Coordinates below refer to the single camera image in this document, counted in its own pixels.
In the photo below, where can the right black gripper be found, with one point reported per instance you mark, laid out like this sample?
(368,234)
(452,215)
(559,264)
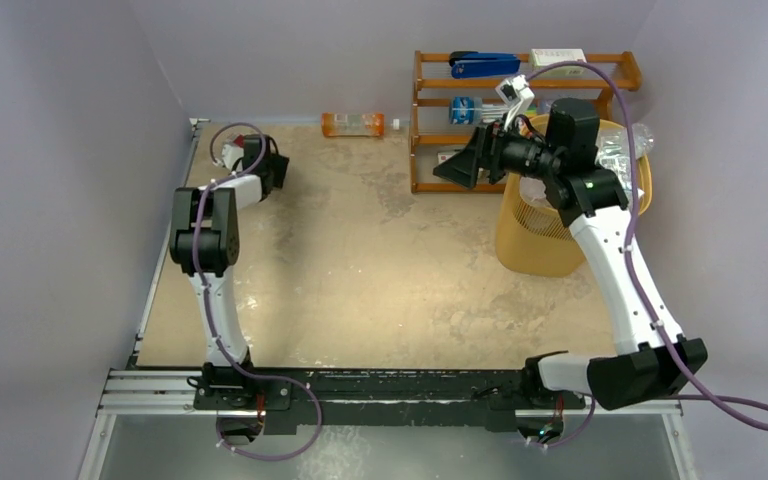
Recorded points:
(487,154)

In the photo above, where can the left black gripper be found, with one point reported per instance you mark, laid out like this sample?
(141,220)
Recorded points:
(281,165)

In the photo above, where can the orange label bottle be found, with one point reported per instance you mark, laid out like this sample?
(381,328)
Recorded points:
(366,125)

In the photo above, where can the yellow plastic bin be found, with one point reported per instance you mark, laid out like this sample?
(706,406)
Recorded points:
(530,237)

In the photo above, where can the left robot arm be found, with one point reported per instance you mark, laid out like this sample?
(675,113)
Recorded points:
(205,244)

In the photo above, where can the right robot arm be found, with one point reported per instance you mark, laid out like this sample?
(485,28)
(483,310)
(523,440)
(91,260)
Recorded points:
(653,359)

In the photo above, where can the white box lower shelf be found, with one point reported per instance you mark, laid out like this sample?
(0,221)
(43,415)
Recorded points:
(446,156)

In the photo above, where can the blue tape roll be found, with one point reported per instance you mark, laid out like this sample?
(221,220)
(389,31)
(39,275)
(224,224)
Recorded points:
(464,110)

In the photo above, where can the coloured marker pack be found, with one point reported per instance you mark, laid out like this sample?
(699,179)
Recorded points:
(493,118)

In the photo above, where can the wooden shelf rack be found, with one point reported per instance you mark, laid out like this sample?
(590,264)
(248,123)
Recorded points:
(445,109)

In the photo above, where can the blue stapler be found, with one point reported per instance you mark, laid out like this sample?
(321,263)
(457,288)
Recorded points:
(474,64)

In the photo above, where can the white green box top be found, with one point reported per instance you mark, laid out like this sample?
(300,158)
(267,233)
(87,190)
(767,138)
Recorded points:
(540,59)

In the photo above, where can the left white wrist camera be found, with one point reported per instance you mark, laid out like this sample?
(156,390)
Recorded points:
(228,156)

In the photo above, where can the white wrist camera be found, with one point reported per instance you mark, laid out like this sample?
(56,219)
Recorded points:
(517,95)
(228,156)

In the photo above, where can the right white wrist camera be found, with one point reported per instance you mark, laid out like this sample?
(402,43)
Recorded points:
(517,95)

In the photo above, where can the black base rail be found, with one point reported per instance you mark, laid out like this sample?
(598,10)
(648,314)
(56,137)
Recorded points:
(491,399)

